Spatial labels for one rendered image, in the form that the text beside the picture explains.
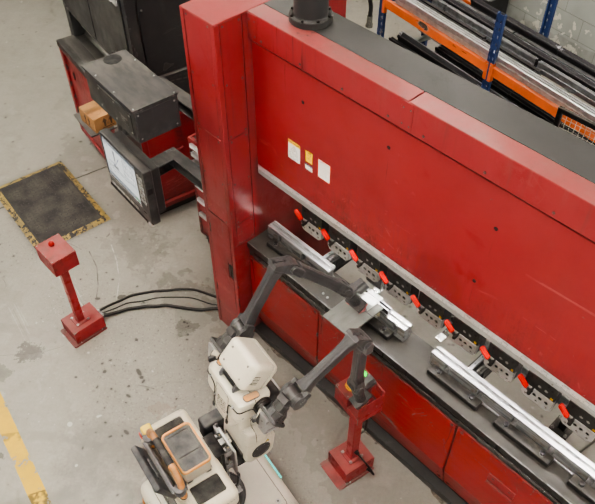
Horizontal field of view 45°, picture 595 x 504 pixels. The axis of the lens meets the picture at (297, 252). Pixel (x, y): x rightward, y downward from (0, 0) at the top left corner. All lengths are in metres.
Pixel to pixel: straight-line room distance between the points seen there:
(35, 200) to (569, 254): 4.42
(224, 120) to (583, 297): 1.84
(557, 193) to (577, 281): 0.37
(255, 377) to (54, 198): 3.37
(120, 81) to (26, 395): 2.19
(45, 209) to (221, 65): 2.92
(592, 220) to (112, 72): 2.32
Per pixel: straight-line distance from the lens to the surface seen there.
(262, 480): 4.02
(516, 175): 2.65
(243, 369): 3.08
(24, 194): 6.19
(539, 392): 3.29
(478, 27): 5.13
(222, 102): 3.52
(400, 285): 3.48
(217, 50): 3.36
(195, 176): 4.16
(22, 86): 7.49
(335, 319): 3.68
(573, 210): 2.59
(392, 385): 3.88
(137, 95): 3.53
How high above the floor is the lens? 3.90
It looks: 47 degrees down
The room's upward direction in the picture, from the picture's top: straight up
